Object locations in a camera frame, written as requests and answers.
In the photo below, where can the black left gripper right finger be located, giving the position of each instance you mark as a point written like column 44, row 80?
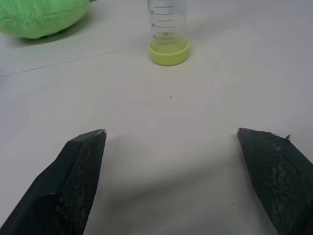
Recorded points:
column 276, row 181

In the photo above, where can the clear tube with yellow cap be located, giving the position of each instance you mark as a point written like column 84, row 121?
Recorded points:
column 168, row 41

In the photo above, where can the green plush toy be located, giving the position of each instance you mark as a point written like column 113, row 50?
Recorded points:
column 36, row 17

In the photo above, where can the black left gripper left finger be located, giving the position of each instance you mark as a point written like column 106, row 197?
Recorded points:
column 63, row 186

